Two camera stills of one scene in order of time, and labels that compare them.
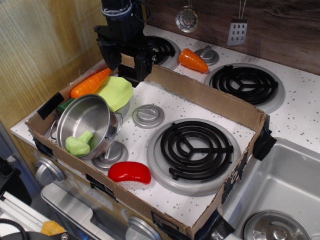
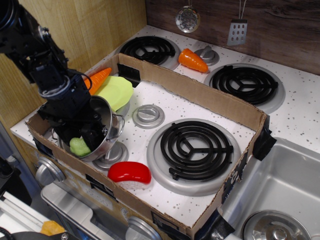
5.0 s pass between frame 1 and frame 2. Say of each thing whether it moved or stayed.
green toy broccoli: stayed
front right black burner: stayed
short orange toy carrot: stayed
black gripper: moved
